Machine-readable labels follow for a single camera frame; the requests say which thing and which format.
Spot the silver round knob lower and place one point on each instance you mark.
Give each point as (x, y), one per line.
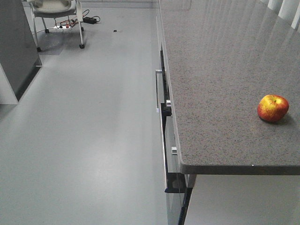
(174, 150)

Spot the red yellow apple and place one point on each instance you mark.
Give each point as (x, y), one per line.
(272, 108)

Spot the grey granite kitchen counter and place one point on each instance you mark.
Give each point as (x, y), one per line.
(222, 57)

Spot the silver round knob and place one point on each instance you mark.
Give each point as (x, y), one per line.
(174, 150)
(168, 103)

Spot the dark grey cabinet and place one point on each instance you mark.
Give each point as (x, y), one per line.
(19, 59)

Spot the black power adapter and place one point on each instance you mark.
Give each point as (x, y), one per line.
(92, 20)

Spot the white office chair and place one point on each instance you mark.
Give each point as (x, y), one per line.
(55, 9)

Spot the silver oven door handle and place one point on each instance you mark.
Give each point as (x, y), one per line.
(161, 87)

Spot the white power strip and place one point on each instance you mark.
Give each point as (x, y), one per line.
(62, 27)

